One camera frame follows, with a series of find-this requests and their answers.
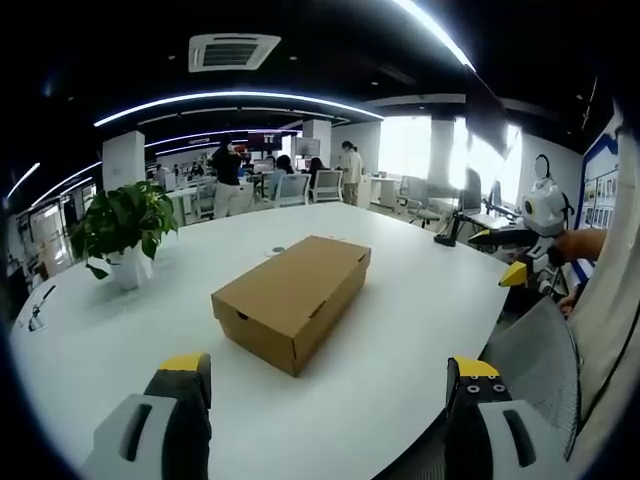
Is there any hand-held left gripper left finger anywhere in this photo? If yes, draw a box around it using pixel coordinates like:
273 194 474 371
79 352 214 480

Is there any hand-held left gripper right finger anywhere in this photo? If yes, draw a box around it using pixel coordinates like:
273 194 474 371
444 355 567 480

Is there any brown cardboard shoe box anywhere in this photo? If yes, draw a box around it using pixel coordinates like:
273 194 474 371
210 234 372 379

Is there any person's right hand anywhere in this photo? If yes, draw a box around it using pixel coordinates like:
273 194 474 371
547 227 610 266

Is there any black desk stand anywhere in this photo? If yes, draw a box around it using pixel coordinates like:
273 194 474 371
432 212 482 249

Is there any grey mesh office chair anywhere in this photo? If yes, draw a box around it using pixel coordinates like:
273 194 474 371
414 299 586 480

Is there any white mesh office chair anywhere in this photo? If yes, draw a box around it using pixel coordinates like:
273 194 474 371
309 169 344 204
272 172 312 208

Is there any green potted plant white pot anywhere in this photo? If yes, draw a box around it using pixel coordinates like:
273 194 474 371
69 180 180 291

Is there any bright ceiling light strip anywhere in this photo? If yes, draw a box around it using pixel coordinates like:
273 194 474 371
392 0 477 72

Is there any long ceiling light strip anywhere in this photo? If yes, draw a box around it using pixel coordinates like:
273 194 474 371
93 90 386 128

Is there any ceiling air conditioner vent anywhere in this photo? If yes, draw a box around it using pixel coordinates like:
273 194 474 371
188 33 283 74

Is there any blue framed wall poster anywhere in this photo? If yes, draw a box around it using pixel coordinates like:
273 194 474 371
574 112 626 232

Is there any black cable on table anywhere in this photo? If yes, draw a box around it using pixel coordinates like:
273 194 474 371
25 284 57 332

